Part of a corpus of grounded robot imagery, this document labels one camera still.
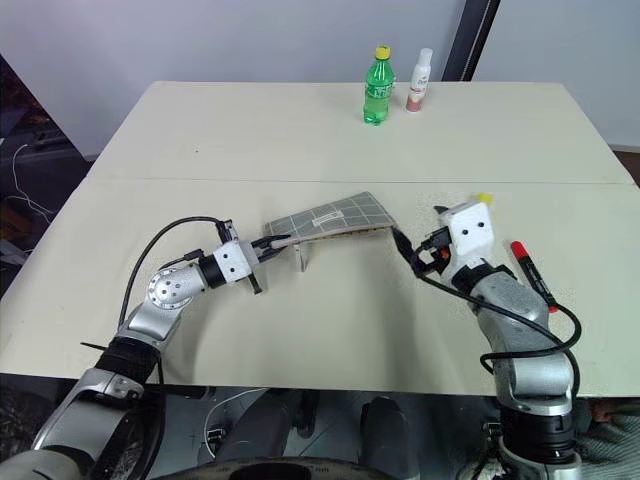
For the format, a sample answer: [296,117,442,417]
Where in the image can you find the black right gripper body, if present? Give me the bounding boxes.
[413,227,455,277]

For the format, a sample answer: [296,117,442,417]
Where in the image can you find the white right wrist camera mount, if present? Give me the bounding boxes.
[446,201,497,257]

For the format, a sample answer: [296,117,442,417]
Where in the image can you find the grey knitted cloth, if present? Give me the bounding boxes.
[569,398,640,480]

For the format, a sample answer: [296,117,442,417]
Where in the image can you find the black upright post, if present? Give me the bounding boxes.
[441,0,502,83]

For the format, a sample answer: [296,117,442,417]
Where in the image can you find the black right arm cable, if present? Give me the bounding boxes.
[410,259,584,404]

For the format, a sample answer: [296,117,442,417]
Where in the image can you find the white cable under table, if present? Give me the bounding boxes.
[202,387,269,454]

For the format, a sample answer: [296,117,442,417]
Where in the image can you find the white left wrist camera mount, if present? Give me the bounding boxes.
[212,238,257,286]

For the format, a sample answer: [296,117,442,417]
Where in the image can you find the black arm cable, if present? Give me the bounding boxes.
[119,215,236,327]
[410,259,584,404]

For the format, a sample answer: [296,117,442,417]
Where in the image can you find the dark rounded shape under table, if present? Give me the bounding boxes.
[214,388,321,464]
[359,394,414,464]

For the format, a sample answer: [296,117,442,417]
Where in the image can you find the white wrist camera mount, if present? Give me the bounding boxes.
[212,238,257,286]
[446,201,497,257]

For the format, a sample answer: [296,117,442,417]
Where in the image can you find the grey grid pouch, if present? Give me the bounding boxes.
[263,190,400,247]

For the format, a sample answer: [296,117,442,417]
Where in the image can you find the thin white floor cable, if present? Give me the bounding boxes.
[9,141,57,227]

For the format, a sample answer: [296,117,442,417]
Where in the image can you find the white pink spray can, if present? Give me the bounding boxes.
[404,47,435,114]

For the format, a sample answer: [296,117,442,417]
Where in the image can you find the green plastic soda bottle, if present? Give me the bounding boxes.
[362,45,398,127]

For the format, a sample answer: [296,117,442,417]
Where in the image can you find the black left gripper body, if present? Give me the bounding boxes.
[246,238,267,296]

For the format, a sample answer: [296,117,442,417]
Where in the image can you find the red marker with black barrel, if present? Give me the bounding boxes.
[509,240,560,315]

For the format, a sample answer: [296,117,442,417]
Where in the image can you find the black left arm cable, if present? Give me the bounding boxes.
[119,215,236,327]

